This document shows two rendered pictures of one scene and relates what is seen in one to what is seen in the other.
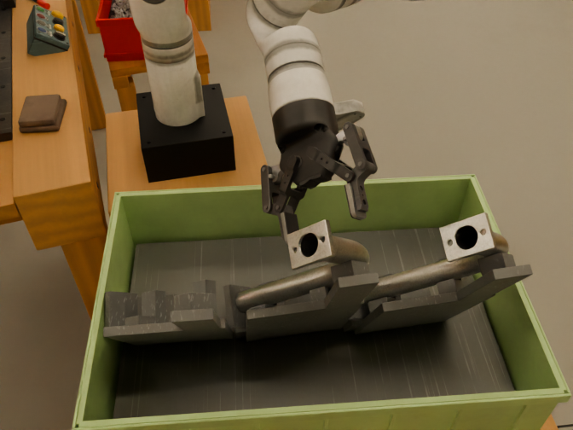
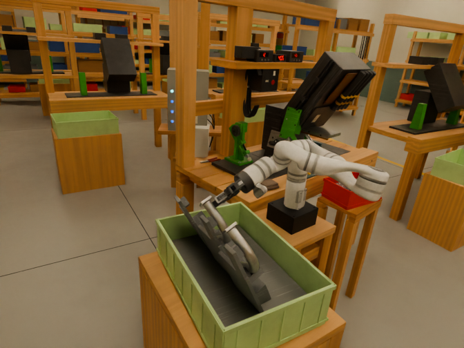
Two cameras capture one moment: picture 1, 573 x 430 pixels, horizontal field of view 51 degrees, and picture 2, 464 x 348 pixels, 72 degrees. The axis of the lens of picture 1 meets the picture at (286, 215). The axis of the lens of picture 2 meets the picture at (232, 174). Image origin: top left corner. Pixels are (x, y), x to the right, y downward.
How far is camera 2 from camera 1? 0.91 m
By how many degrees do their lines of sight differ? 56
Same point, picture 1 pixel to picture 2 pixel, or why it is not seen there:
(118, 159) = not seen: hidden behind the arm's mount
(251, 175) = (292, 239)
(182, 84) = (291, 190)
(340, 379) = (213, 286)
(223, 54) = (442, 264)
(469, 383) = not seen: hidden behind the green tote
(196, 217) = (252, 226)
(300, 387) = (204, 277)
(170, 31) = (292, 168)
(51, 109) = (269, 184)
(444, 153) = not seen: outside the picture
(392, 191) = (304, 264)
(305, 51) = (261, 163)
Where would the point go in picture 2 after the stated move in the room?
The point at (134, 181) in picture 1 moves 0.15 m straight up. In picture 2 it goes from (264, 215) to (267, 188)
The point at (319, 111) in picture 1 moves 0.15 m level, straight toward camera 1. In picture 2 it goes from (243, 175) to (199, 179)
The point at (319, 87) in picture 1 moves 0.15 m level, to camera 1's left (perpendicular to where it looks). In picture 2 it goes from (251, 171) to (233, 157)
